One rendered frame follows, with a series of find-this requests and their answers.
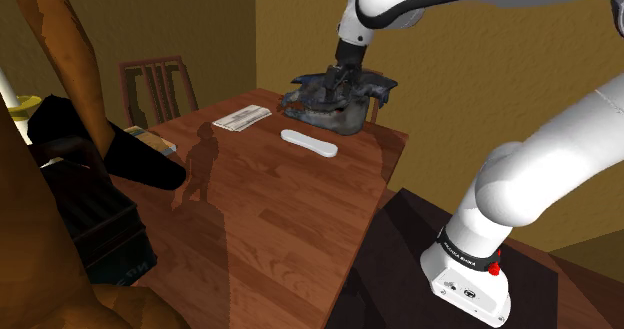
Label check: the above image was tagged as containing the dark blue-grey animal skull figure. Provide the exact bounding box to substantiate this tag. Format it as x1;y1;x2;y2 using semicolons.
281;71;399;136

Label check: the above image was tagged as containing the white remote control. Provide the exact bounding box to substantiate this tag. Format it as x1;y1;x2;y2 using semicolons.
279;128;340;159

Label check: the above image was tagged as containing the folded newspaper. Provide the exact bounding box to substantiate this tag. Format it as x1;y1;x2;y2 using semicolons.
211;104;273;133

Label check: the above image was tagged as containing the wooden table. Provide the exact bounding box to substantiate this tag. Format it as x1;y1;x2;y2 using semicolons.
110;87;410;329

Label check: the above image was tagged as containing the small brown human figure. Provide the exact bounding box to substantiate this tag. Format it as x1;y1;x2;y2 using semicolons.
170;121;221;211

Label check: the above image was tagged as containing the book with tan cover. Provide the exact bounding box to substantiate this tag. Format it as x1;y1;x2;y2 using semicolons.
123;124;178;158

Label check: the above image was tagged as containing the dark robot stand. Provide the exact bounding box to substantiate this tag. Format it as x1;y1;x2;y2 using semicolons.
325;187;560;329

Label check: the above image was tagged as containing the wooden slat-back chair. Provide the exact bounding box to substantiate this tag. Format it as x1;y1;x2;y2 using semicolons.
117;55;200;130

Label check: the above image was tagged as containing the black curved shape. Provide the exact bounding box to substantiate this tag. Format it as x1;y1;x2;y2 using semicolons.
26;93;188;192

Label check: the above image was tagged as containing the black box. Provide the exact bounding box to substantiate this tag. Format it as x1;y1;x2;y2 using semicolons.
40;137;159;287

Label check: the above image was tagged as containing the white and yellow lamp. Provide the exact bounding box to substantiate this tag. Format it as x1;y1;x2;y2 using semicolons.
0;68;44;146

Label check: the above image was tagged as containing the large brown sculpture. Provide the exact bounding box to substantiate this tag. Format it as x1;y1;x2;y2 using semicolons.
0;0;192;329

